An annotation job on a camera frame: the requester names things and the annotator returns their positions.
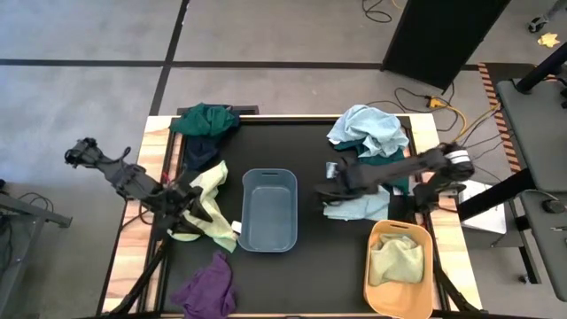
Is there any black computer mouse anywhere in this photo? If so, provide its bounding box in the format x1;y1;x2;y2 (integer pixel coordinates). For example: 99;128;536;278
541;198;567;215

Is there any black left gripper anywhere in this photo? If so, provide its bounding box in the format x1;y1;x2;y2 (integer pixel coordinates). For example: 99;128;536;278
154;179;215;237

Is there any black table mat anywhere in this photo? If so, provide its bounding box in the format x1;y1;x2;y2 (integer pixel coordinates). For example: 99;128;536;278
159;115;439;316

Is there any black partition panel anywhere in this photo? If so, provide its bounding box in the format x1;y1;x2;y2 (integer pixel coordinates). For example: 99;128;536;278
381;0;511;92

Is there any striped hazard tape strip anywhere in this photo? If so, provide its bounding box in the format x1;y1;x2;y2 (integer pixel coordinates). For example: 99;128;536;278
477;62;524;175

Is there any white box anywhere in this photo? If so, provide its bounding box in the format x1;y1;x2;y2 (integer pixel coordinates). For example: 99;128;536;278
457;179;509;236

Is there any pale yellow towel green edge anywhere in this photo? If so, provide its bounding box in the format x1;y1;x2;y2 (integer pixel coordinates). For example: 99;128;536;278
167;159;240;254

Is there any grey desk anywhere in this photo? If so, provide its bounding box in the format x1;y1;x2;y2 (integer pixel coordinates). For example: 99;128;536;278
494;77;567;303

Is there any orange plastic basket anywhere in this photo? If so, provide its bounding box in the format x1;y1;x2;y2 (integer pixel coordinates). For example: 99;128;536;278
362;219;435;319

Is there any black looped cable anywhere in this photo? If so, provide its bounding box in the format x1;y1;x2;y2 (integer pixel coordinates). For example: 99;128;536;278
361;0;394;24

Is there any purple microfiber towel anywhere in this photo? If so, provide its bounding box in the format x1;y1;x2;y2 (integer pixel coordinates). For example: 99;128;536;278
169;250;239;319

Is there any navy blue microfiber towel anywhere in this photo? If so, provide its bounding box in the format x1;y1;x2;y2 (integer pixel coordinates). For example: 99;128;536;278
182;132;222;173

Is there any dark green microfiber towel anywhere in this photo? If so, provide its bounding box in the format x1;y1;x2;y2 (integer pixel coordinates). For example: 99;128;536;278
168;102;241;137
332;139;411;196

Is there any caster wheel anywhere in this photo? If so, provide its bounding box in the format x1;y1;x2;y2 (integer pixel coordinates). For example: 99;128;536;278
526;14;551;35

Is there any black pole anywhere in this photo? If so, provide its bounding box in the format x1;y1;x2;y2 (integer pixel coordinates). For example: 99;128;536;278
515;42;567;95

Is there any yellow cable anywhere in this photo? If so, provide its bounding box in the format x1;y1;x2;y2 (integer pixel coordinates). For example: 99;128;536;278
442;102;502;139

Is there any grey side table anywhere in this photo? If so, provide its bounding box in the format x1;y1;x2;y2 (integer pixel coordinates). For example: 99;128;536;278
0;179;74;319

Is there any black desk beam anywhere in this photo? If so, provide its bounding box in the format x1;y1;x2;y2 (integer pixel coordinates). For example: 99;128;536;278
455;167;538;222

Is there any blue-grey plastic basket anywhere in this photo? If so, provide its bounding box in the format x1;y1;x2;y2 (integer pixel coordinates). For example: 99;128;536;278
237;167;299;253

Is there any black floor cable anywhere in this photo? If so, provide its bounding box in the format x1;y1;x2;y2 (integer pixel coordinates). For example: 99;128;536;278
366;81;460;134

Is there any black cable by side table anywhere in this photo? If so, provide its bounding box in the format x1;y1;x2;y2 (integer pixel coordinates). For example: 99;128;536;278
16;191;56;214

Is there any pale yellow microfiber towel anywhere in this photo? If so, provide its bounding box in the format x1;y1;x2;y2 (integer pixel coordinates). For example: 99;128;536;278
368;233;425;287

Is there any yellow star paper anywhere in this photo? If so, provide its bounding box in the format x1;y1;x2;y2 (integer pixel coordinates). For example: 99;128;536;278
536;31;562;50

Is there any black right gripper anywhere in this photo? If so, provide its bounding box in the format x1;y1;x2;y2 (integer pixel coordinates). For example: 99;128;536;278
309;155;383;212

